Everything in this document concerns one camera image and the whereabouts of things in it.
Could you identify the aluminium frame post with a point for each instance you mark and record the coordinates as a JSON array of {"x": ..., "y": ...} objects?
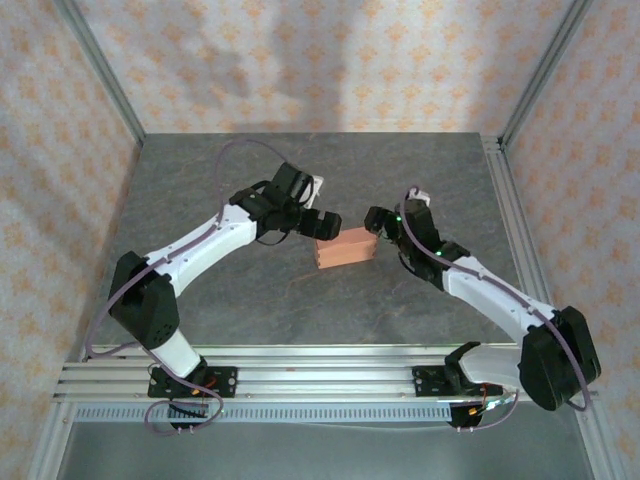
[
  {"x": 545, "y": 70},
  {"x": 100, "y": 70}
]

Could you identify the aluminium side rail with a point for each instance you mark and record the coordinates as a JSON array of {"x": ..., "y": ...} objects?
[{"x": 505, "y": 190}]

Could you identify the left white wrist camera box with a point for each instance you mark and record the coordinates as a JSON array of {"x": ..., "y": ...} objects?
[{"x": 316, "y": 187}]

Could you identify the slanted aluminium frame strut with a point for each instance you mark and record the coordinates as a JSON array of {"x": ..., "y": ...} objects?
[
  {"x": 597, "y": 440},
  {"x": 50, "y": 440}
]

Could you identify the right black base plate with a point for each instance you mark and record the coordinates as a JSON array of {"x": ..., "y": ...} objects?
[{"x": 425, "y": 380}]

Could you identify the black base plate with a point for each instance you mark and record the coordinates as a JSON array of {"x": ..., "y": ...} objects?
[
  {"x": 425, "y": 380},
  {"x": 225, "y": 380}
]

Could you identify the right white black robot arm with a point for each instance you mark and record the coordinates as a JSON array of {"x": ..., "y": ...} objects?
[{"x": 555, "y": 365}]

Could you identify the small green controller board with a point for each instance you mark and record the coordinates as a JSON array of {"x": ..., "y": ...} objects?
[{"x": 497, "y": 402}]

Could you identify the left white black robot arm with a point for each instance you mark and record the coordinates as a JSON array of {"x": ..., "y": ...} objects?
[{"x": 145, "y": 305}]

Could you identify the orange paper box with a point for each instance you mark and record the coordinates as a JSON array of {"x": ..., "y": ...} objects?
[{"x": 345, "y": 250}]

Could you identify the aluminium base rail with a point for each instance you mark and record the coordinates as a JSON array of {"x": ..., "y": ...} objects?
[{"x": 325, "y": 375}]

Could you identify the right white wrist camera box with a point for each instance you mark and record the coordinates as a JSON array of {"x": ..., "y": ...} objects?
[{"x": 422, "y": 196}]

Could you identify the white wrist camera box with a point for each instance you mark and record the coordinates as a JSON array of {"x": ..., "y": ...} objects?
[
  {"x": 316, "y": 187},
  {"x": 422, "y": 196}
]

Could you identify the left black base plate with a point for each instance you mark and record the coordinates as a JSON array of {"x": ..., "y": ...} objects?
[{"x": 225, "y": 380}]

